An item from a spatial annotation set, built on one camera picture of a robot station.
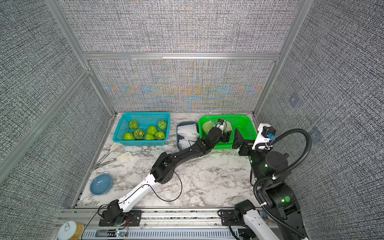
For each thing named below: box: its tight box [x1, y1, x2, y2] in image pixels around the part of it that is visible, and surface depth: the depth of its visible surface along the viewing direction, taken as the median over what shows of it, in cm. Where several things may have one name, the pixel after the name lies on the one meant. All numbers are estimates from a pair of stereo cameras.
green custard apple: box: [202, 120, 216, 135], surface depth 103 cm
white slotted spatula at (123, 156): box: [94, 152, 133, 168], surface depth 94 cm
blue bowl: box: [90, 173, 113, 196], surface depth 83 cm
